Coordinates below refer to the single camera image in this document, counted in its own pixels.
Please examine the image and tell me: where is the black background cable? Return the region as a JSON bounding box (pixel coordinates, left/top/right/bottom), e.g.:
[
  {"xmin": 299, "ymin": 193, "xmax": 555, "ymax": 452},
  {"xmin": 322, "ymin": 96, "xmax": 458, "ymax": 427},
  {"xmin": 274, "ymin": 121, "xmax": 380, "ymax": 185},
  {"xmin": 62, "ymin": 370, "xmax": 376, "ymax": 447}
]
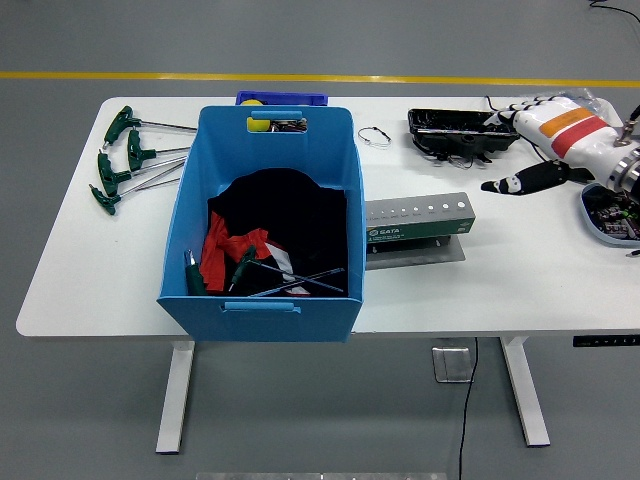
[{"xmin": 588, "ymin": 0, "xmax": 640, "ymax": 26}]

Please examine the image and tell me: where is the small green T-handle hex wrench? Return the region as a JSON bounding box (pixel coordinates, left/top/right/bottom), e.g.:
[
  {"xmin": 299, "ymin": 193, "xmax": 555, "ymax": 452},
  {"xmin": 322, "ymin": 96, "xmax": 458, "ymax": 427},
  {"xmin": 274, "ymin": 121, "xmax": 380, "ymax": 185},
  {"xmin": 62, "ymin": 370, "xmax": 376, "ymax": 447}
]
[{"xmin": 227, "ymin": 244, "xmax": 346, "ymax": 294}]

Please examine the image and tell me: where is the metal floor plate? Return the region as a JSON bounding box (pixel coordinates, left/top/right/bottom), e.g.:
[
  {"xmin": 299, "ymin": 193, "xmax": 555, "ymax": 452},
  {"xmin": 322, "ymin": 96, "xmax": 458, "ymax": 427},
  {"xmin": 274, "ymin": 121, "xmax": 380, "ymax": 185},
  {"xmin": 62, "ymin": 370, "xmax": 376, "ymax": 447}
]
[{"xmin": 431, "ymin": 346, "xmax": 475, "ymax": 384}]

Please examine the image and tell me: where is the large green T-handle hex wrench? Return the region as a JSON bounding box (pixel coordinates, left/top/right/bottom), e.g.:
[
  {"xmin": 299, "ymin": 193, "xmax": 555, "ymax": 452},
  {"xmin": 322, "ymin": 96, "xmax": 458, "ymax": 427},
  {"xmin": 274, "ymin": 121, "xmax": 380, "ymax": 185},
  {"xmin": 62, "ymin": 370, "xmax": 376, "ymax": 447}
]
[{"xmin": 182, "ymin": 248, "xmax": 346, "ymax": 298}]

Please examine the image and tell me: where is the black floor cable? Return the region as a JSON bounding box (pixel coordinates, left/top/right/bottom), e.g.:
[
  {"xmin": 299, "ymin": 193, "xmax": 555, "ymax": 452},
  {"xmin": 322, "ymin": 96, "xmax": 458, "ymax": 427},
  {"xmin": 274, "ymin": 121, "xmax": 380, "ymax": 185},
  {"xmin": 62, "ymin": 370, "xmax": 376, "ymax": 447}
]
[{"xmin": 457, "ymin": 337, "xmax": 480, "ymax": 480}]

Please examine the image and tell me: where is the black table control panel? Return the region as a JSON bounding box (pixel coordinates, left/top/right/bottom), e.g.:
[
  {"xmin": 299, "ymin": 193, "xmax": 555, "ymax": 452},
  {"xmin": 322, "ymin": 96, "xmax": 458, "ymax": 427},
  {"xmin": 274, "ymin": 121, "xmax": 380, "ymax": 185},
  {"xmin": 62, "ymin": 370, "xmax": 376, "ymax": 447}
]
[{"xmin": 572, "ymin": 334, "xmax": 640, "ymax": 347}]

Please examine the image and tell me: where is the dark blue plastic bin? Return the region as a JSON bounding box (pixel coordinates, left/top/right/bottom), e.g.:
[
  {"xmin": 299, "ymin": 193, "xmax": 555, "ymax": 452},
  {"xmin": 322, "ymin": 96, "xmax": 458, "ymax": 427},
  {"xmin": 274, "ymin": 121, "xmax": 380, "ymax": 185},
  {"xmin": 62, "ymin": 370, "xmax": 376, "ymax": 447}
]
[{"xmin": 234, "ymin": 90, "xmax": 331, "ymax": 107}]

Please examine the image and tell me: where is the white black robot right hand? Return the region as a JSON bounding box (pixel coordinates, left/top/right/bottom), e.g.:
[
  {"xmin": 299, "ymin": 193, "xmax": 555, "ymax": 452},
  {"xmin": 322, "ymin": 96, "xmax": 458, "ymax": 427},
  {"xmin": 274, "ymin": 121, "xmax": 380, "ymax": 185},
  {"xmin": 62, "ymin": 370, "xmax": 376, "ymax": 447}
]
[{"xmin": 480, "ymin": 96, "xmax": 632, "ymax": 197}]

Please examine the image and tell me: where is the black adapter cable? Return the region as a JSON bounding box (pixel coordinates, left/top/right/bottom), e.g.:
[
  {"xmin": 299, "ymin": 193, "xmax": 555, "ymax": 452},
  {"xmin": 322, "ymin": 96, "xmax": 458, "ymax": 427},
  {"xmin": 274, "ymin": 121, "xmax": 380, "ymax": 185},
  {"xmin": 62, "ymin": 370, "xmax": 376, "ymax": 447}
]
[{"xmin": 484, "ymin": 95, "xmax": 549, "ymax": 164}]

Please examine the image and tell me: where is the white table leg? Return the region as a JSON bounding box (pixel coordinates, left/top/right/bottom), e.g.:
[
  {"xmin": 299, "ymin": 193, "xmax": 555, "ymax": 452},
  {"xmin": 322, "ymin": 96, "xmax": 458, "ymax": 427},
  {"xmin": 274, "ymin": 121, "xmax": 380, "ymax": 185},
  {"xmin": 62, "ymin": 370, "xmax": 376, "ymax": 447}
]
[
  {"xmin": 499, "ymin": 335, "xmax": 551, "ymax": 448},
  {"xmin": 155, "ymin": 339, "xmax": 197, "ymax": 455}
]

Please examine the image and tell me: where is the pale blue tray of components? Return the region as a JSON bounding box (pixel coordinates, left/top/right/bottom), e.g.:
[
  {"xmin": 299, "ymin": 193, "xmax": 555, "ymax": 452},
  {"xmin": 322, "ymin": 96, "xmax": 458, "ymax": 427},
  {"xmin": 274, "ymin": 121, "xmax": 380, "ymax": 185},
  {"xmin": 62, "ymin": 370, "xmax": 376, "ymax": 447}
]
[{"xmin": 579, "ymin": 182, "xmax": 640, "ymax": 246}]

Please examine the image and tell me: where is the light blue plastic box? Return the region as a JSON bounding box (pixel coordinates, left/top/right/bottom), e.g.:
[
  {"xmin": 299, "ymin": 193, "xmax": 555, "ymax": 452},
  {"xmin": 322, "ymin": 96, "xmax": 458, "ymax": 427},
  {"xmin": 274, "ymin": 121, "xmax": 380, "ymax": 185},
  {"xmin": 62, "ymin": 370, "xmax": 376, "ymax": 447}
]
[{"xmin": 156, "ymin": 103, "xmax": 366, "ymax": 344}]

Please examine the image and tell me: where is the black red cloth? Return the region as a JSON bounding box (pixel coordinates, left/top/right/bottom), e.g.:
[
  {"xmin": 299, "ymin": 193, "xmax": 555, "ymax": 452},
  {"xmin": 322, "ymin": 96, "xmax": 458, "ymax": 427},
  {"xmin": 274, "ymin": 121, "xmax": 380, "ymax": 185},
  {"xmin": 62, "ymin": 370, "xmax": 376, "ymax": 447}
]
[{"xmin": 198, "ymin": 167, "xmax": 350, "ymax": 297}]

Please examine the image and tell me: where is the thin wire loop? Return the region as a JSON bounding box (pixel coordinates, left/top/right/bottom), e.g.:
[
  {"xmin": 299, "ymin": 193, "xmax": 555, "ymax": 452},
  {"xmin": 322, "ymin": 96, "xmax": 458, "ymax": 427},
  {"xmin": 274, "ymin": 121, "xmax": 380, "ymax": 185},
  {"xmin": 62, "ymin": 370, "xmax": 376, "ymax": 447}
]
[{"xmin": 357, "ymin": 126, "xmax": 393, "ymax": 149}]

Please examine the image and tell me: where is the yellow ball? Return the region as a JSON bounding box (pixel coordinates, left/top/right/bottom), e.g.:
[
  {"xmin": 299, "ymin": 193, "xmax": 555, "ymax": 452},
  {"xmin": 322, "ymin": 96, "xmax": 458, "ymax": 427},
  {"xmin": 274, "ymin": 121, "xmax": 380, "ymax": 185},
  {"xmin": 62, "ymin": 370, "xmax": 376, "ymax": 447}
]
[{"xmin": 241, "ymin": 99, "xmax": 274, "ymax": 133}]

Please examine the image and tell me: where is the green grey wrench holder stand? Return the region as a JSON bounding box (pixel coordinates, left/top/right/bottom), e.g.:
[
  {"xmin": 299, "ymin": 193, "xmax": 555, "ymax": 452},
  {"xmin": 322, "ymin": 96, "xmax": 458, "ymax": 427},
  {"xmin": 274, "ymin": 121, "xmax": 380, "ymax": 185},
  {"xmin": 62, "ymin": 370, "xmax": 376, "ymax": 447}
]
[{"xmin": 364, "ymin": 191, "xmax": 475, "ymax": 271}]

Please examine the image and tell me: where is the black plastic tray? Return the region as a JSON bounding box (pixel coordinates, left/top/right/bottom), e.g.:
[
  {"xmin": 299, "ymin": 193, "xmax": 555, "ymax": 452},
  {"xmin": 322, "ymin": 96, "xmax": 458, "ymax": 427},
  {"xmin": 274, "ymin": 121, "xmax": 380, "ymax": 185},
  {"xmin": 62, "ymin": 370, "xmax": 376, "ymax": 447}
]
[{"xmin": 407, "ymin": 108, "xmax": 521, "ymax": 169}]

